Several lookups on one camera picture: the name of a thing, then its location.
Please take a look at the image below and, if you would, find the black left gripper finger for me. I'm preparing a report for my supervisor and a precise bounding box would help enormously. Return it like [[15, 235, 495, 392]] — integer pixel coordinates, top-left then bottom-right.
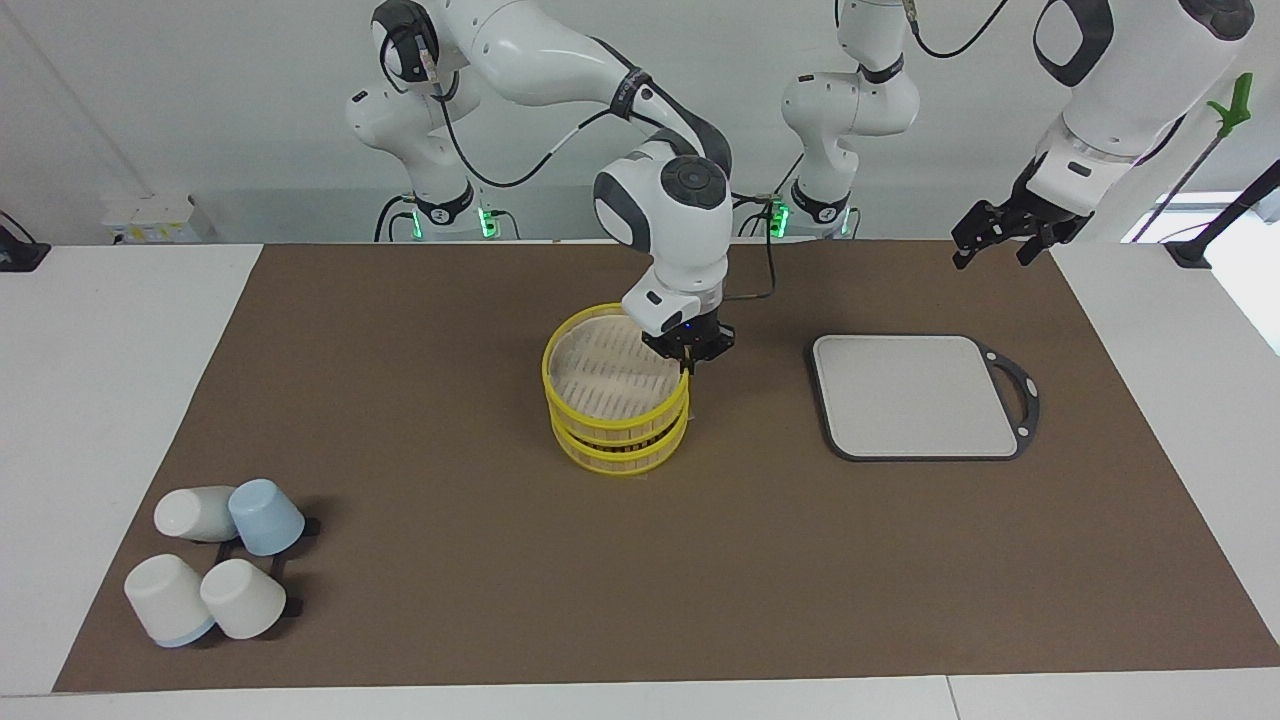
[[950, 200, 1007, 272], [1014, 224, 1059, 267]]

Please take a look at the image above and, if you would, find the yellow bamboo steamer tier lined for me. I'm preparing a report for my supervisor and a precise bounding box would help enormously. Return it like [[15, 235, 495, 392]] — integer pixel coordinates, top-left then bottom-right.
[[541, 302, 692, 448]]

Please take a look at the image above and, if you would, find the white steamer liner cloth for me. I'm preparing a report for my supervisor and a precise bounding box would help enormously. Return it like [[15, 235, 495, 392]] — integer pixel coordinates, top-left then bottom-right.
[[552, 322, 679, 421]]

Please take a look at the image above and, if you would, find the yellow bamboo steamer basket slatted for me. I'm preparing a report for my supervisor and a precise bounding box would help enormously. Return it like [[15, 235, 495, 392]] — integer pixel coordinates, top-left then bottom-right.
[[550, 400, 691, 478]]

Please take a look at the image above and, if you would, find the white cutting board grey rim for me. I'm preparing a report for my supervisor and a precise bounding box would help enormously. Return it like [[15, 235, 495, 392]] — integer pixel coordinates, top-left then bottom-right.
[[808, 333, 1042, 463]]

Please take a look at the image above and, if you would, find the brown table mat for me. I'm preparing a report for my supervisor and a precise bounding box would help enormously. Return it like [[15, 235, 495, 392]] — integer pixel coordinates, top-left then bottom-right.
[[52, 240, 1280, 694]]

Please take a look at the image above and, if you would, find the black angled stand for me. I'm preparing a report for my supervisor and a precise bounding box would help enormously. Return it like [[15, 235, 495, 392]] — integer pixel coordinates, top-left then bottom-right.
[[1164, 158, 1280, 270]]

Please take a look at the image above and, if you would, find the green tipped pole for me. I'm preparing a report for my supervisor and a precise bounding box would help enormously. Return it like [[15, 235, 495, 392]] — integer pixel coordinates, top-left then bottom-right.
[[1130, 72, 1256, 243]]

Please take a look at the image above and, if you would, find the light blue cup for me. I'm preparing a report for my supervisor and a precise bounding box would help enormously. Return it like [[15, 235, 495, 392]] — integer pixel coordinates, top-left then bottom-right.
[[228, 479, 307, 558]]

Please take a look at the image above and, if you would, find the white power box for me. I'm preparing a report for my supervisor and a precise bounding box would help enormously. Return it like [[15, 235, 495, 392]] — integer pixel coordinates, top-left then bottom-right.
[[100, 194, 217, 245]]

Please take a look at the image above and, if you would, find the white cup blue rim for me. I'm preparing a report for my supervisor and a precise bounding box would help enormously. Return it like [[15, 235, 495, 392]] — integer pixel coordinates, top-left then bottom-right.
[[123, 553, 218, 649]]

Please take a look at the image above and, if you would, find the black base cable bundle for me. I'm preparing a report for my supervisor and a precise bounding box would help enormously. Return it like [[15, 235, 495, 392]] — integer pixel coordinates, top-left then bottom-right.
[[374, 192, 417, 243], [733, 152, 807, 239]]

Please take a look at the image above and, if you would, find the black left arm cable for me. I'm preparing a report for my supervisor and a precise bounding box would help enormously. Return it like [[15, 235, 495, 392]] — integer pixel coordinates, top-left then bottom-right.
[[903, 0, 1013, 61]]

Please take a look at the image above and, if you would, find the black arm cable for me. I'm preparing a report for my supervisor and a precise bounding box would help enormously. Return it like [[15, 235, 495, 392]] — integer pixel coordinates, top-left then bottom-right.
[[903, 0, 1013, 61], [425, 55, 781, 302]]

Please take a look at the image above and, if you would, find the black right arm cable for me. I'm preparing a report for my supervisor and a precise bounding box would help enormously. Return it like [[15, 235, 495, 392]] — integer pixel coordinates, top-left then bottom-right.
[[425, 55, 781, 302]]

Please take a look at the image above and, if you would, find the black desk mount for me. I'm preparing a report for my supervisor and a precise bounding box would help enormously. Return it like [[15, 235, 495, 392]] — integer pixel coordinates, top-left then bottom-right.
[[0, 211, 52, 274]]

